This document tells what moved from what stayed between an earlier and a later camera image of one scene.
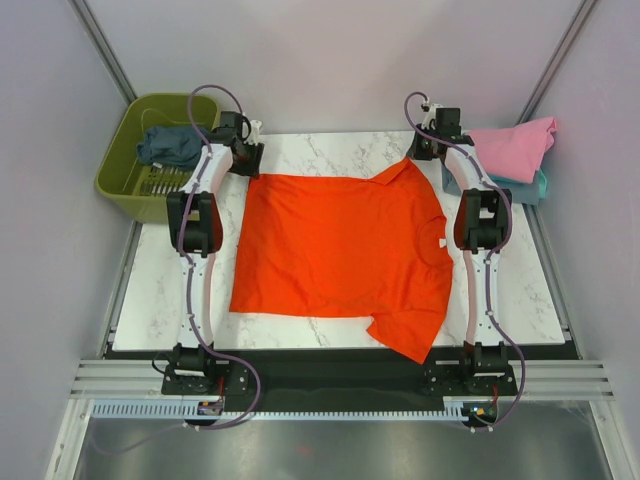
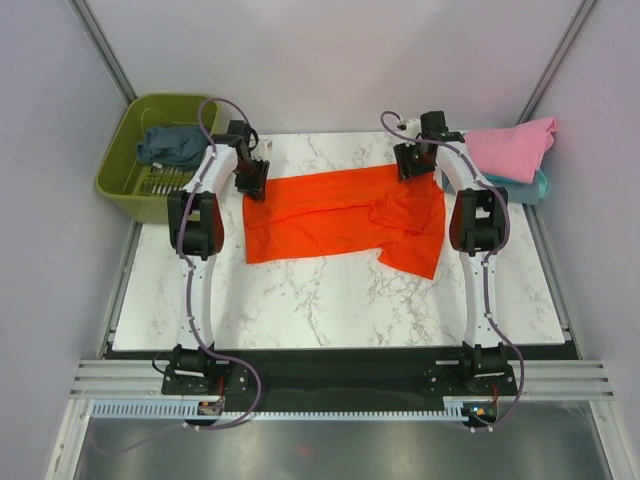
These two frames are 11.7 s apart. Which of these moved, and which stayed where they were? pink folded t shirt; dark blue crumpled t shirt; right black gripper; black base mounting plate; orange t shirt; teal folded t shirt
Moved: orange t shirt; right black gripper
Stayed: black base mounting plate; teal folded t shirt; pink folded t shirt; dark blue crumpled t shirt
